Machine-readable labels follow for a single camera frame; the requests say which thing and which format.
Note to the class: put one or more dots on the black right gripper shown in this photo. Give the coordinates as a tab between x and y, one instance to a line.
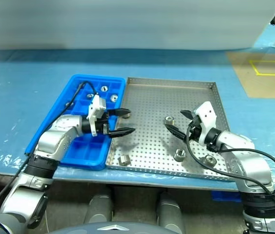
195	129

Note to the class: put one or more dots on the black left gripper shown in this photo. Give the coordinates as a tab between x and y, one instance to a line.
103	126

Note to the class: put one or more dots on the metal nut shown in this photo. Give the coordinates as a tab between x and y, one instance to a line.
210	160
179	154
169	120
124	160

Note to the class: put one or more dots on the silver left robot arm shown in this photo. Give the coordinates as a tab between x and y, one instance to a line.
52	139

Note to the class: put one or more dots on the blue compartment tray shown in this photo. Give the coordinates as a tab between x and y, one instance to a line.
96	153

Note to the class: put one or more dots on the perforated metal tray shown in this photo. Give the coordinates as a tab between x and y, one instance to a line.
156	97

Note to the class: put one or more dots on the brown cardboard sheet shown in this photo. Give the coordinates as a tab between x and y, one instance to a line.
256	85

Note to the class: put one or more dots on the blue plastic crate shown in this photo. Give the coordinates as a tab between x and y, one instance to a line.
225	196

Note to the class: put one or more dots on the grey left robot leg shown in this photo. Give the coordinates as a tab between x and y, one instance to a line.
100	207

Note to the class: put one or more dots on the grey robot leg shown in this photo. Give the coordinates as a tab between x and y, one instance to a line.
100	207
170	212

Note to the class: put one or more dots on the grey right robot leg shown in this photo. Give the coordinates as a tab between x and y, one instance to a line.
170	212

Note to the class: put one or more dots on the blue plastic table cover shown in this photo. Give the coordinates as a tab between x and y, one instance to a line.
30	85

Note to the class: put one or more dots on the grey robot torso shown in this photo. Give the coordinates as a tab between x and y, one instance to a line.
113	229

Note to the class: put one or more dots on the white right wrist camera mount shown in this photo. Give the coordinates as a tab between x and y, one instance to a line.
207	115

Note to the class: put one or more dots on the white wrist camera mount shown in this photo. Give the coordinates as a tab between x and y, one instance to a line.
96	107
207	115

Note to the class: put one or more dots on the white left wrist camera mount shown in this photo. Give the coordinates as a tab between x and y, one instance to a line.
96	107

